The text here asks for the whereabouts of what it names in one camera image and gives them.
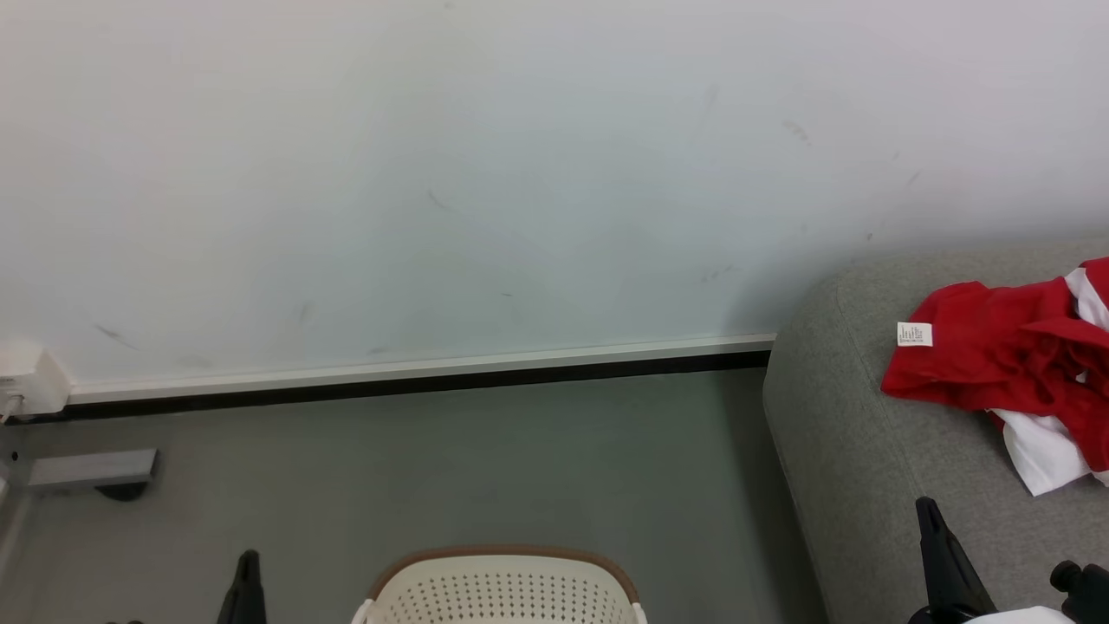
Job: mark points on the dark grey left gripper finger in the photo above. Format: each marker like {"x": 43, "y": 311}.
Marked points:
{"x": 254, "y": 602}
{"x": 232, "y": 602}

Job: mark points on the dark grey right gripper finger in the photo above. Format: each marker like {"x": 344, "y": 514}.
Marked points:
{"x": 962, "y": 589}
{"x": 934, "y": 572}

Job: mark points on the red and white garment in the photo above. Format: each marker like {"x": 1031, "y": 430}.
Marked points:
{"x": 988, "y": 347}

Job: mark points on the grey fabric sofa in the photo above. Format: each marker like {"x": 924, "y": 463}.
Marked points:
{"x": 858, "y": 451}

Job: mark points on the black caster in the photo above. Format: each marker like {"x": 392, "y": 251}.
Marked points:
{"x": 121, "y": 492}

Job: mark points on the cream perforated laundry basket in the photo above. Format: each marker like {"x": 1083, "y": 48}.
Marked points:
{"x": 502, "y": 589}

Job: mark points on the white and black baseboard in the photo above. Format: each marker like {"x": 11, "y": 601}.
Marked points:
{"x": 416, "y": 374}

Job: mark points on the grey metal frame foot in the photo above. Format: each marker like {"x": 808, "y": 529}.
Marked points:
{"x": 91, "y": 468}

